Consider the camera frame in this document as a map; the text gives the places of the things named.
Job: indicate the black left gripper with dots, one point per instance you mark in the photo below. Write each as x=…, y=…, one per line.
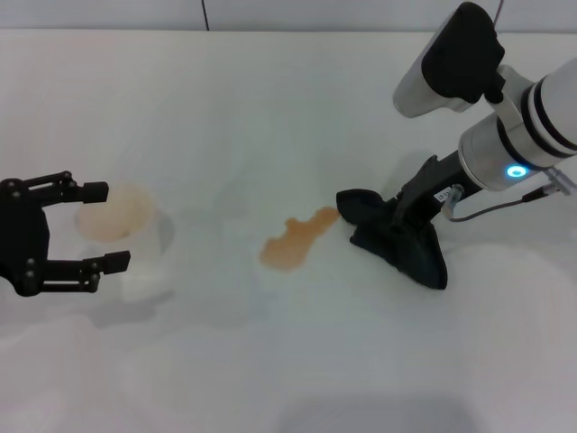
x=22, y=239

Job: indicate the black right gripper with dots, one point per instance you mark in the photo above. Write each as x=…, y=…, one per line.
x=428, y=194

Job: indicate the dark blue rag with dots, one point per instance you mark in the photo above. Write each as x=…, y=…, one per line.
x=396, y=252

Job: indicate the brown water stain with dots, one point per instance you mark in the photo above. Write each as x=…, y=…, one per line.
x=288, y=245

